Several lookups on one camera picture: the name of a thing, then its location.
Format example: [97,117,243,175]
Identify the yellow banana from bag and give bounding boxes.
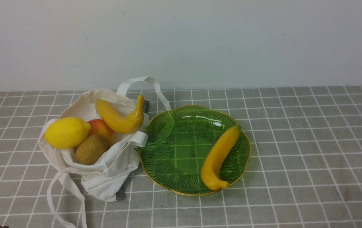
[96,95,145,134]

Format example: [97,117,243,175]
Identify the brown kiwi fruit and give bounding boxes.
[75,134,109,165]

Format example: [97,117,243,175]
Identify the white canvas tote bag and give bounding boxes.
[38,77,171,228]

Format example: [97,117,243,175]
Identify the green glass plate gold rim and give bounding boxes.
[137,105,252,196]

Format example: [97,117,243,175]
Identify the yellow banana on plate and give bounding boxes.
[200,125,241,191]

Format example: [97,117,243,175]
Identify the red orange peach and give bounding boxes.
[87,119,115,147]

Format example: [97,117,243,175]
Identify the yellow lemon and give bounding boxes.
[45,117,91,149]

